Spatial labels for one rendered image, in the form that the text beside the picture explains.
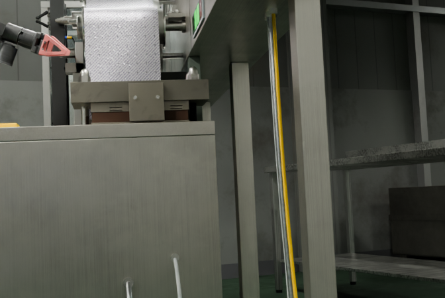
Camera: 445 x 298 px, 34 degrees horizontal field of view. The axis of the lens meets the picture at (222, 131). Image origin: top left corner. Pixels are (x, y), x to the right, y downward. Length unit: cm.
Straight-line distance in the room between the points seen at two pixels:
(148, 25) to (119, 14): 10
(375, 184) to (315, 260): 532
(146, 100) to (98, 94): 14
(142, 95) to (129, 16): 36
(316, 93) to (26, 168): 86
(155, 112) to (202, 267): 46
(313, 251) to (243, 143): 95
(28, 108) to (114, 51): 332
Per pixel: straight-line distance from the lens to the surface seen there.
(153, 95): 213
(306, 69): 164
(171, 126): 209
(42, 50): 233
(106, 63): 237
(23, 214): 208
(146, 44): 238
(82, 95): 215
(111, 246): 207
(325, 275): 163
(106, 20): 240
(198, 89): 217
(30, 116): 565
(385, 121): 705
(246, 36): 215
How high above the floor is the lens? 69
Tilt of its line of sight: 5 degrees up
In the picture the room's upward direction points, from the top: 3 degrees counter-clockwise
